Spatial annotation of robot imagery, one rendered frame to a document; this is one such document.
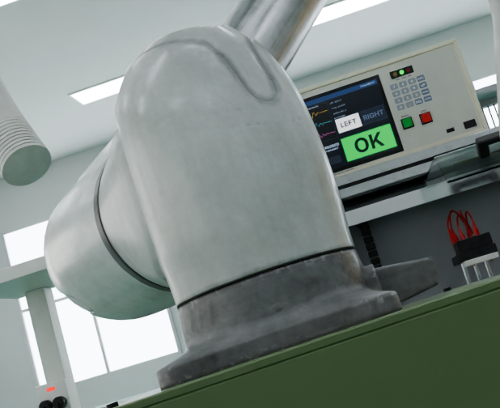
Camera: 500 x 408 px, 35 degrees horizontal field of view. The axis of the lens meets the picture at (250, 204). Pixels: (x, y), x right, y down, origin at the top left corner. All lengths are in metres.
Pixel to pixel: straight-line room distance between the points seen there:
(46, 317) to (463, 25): 6.66
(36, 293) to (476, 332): 1.93
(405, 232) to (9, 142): 1.30
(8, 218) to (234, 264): 8.26
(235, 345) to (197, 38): 0.24
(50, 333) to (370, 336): 1.88
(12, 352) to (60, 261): 7.93
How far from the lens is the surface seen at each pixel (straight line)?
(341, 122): 1.64
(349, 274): 0.60
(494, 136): 1.35
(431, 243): 1.73
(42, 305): 2.34
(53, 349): 2.32
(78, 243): 0.75
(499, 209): 1.75
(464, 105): 1.66
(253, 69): 0.63
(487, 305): 0.50
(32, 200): 8.72
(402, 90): 1.66
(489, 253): 1.53
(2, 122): 2.58
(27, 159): 2.52
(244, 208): 0.58
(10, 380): 8.75
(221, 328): 0.58
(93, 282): 0.76
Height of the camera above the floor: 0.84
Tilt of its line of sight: 10 degrees up
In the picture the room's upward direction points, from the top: 17 degrees counter-clockwise
